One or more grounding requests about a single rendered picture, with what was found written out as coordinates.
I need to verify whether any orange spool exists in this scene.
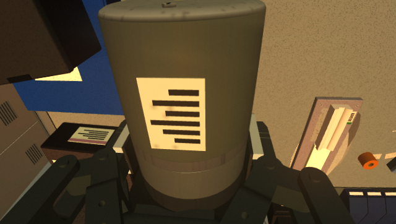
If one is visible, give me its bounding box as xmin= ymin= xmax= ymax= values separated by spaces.
xmin=357 ymin=151 xmax=380 ymax=170

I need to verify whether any black box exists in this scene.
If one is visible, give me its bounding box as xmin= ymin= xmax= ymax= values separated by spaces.
xmin=0 ymin=0 xmax=103 ymax=85

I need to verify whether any white card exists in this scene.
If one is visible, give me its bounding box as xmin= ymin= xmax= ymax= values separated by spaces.
xmin=35 ymin=66 xmax=84 ymax=82

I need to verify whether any pink board with cream block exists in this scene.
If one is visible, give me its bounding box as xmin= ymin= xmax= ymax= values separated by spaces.
xmin=290 ymin=96 xmax=364 ymax=174

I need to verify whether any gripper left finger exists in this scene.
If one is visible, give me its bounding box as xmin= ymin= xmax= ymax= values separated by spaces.
xmin=0 ymin=120 xmax=137 ymax=224

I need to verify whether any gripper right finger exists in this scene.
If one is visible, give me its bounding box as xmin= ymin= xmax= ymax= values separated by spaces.
xmin=221 ymin=113 xmax=356 ymax=224

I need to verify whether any grey cabinet with vents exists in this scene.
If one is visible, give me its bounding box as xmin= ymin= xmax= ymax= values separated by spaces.
xmin=0 ymin=82 xmax=58 ymax=217

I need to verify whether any olive cylindrical g-meter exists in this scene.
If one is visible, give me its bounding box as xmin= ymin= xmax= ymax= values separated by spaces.
xmin=98 ymin=0 xmax=267 ymax=213

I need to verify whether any blue mat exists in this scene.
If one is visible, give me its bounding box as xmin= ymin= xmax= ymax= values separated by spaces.
xmin=12 ymin=0 xmax=125 ymax=116

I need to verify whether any dark instrument case with label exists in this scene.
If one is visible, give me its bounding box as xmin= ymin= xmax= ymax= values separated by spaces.
xmin=40 ymin=121 xmax=124 ymax=162

